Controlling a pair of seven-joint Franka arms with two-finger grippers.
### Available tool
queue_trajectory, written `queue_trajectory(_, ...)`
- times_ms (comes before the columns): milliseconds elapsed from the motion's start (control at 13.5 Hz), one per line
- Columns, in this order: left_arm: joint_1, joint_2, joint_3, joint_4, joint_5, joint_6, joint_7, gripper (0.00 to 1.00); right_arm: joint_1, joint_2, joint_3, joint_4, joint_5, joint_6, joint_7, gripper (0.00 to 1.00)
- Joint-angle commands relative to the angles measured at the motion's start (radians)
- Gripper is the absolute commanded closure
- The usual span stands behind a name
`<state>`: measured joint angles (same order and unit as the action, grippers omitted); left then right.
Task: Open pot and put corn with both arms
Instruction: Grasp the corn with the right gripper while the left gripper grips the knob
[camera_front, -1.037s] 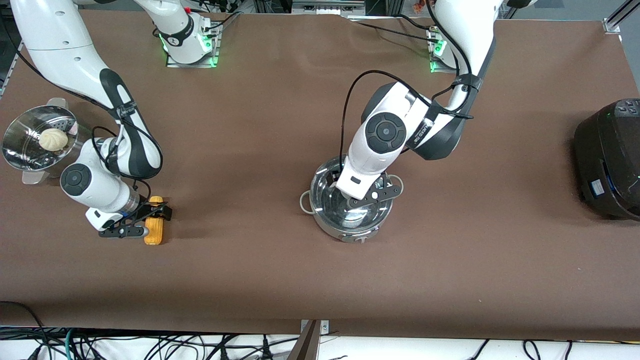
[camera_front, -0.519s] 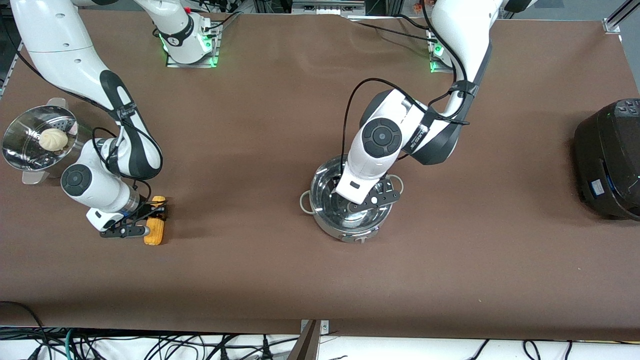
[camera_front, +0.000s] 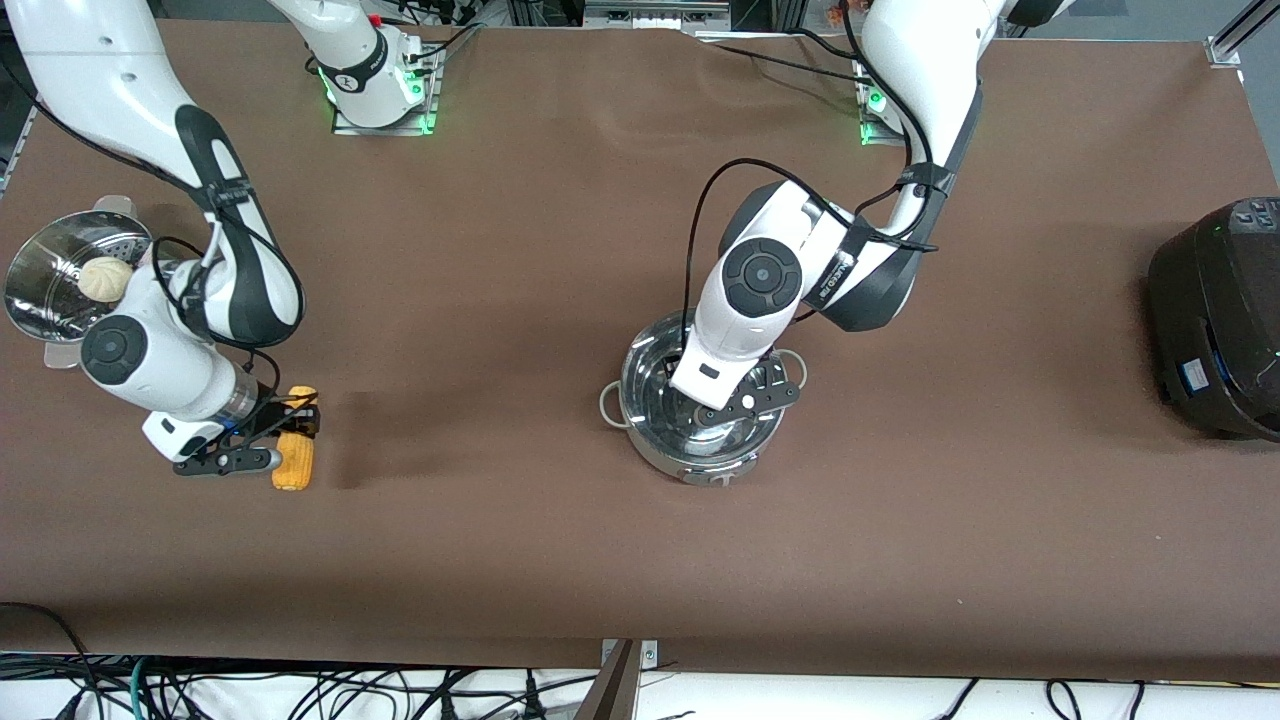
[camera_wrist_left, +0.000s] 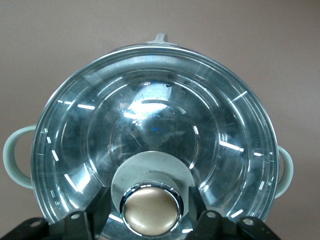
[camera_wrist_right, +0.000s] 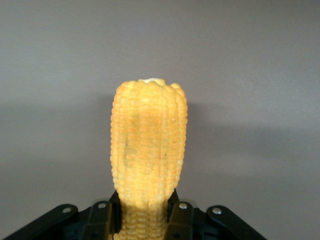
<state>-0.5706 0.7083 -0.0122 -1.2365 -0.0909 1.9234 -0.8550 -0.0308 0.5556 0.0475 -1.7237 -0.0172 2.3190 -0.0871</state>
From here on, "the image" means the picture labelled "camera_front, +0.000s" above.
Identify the steel steamer pot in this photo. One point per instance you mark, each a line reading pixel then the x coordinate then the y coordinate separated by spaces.
pixel 40 290

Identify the yellow corn cob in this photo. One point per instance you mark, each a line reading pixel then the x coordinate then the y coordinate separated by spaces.
pixel 293 470

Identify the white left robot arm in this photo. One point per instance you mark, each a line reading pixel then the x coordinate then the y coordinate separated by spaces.
pixel 760 275

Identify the small metal edge bracket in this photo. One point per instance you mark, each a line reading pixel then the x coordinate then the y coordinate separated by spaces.
pixel 648 653

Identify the aluminium frame profile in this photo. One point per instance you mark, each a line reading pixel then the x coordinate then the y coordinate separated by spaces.
pixel 655 12

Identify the aluminium diagonal frame post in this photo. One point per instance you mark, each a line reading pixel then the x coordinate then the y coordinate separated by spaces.
pixel 1245 25

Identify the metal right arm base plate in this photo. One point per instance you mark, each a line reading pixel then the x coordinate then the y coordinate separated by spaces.
pixel 385 130

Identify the aluminium table corner bracket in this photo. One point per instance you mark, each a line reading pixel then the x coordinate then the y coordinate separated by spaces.
pixel 1222 52

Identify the stainless steel pot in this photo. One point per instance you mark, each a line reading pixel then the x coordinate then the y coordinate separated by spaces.
pixel 660 462

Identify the white steamed bun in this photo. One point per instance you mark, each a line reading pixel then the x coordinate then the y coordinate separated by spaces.
pixel 105 280

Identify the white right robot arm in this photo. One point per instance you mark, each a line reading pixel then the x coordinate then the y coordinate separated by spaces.
pixel 100 60

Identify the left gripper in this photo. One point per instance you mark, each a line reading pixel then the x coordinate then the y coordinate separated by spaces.
pixel 762 377

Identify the glass pot lid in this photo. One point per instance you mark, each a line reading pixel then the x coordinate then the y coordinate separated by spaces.
pixel 650 400

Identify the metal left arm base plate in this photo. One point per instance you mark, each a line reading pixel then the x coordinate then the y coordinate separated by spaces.
pixel 868 130

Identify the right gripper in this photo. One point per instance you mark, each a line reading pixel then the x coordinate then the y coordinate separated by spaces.
pixel 272 412

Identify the black rice cooker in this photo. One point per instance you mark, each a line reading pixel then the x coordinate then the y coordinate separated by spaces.
pixel 1220 320

